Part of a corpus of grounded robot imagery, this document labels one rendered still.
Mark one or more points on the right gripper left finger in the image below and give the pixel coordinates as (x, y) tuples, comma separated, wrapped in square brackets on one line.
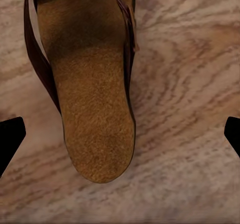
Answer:
[(12, 133)]

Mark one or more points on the sandal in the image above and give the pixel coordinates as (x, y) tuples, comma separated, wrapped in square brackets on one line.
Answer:
[(90, 46)]

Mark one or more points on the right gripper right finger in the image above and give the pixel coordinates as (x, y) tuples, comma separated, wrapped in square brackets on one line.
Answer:
[(232, 133)]

